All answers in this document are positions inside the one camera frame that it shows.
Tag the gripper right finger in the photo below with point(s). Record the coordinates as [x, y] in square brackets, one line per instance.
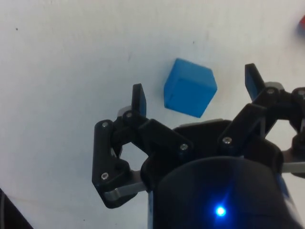
[256, 114]

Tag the blue cube block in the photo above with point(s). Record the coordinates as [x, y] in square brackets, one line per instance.
[190, 88]

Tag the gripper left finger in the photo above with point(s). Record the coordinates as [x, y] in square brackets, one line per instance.
[104, 152]

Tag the red cube block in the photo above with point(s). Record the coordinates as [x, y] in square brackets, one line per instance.
[301, 25]

